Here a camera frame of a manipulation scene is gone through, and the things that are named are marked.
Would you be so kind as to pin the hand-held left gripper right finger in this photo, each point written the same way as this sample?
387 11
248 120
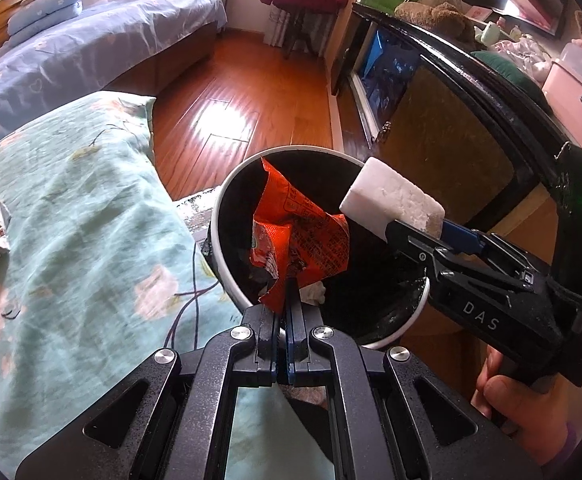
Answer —
302 350

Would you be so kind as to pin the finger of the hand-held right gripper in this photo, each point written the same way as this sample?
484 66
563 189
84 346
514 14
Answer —
458 237
411 242

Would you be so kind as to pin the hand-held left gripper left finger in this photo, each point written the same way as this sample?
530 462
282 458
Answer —
271 350

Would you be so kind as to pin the white foam block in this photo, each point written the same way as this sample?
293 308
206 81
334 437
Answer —
391 195

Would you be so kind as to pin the black trash bin white rim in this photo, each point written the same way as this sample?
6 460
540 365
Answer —
371 300

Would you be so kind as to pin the orange-red plastic wrapper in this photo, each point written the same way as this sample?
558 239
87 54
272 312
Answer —
316 240

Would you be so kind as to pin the person's right hand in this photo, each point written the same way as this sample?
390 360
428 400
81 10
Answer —
521 410

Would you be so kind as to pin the crumpled white tissue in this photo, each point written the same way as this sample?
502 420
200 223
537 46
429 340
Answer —
313 292

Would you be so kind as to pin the black glossy cabinet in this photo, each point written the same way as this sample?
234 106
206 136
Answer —
446 125

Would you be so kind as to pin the dark green cloth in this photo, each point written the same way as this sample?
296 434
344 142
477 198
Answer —
506 72

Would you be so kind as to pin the pink storage box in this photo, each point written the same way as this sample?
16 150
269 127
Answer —
576 85

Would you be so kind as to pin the brown plush toy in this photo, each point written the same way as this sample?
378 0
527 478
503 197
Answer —
436 17

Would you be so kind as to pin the dark coat stand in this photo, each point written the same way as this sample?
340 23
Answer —
301 30

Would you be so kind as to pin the bed with blue sheet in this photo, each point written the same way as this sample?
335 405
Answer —
96 45

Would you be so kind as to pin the folded blue quilt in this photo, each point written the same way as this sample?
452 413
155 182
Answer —
46 12

